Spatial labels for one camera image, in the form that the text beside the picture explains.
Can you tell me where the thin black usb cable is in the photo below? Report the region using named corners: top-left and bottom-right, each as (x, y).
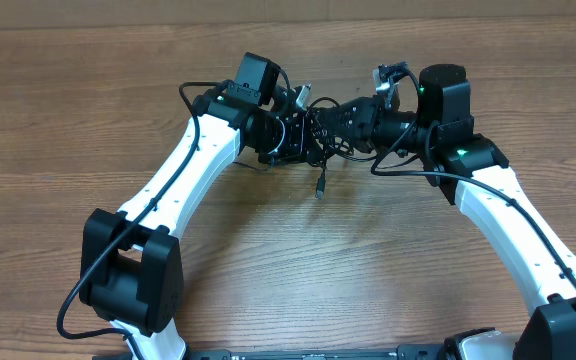
top-left (305, 97), bottom-right (419, 169)

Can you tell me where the thick black usb-c cable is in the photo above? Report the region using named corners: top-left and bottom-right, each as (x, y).
top-left (232, 97), bottom-right (369, 200)

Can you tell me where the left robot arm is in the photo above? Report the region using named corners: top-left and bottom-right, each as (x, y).
top-left (70, 53), bottom-right (311, 359)

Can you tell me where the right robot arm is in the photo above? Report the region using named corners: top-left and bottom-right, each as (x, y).
top-left (309, 63), bottom-right (576, 359)

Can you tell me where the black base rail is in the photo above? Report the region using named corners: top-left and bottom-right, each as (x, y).
top-left (92, 344), bottom-right (537, 360)

